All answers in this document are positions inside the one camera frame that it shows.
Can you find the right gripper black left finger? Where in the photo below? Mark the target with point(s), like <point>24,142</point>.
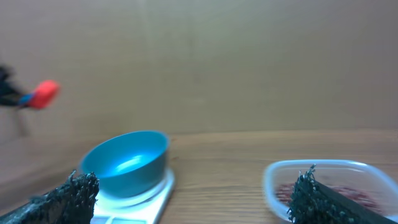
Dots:
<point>69,203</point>

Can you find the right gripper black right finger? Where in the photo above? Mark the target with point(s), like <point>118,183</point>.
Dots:
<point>314,203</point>

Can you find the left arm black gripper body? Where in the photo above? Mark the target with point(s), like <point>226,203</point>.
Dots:
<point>10,94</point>

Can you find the orange measuring scoop blue handle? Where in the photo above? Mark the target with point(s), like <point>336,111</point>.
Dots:
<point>42,96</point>

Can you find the blue metal bowl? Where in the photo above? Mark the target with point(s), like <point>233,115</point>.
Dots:
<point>129,164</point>

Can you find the white digital kitchen scale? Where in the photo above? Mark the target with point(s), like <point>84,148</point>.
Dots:
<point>145,208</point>

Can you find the red beans in container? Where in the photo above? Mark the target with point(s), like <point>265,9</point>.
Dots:
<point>283,193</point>

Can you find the clear plastic bean container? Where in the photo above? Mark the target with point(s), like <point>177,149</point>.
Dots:
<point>357,175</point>

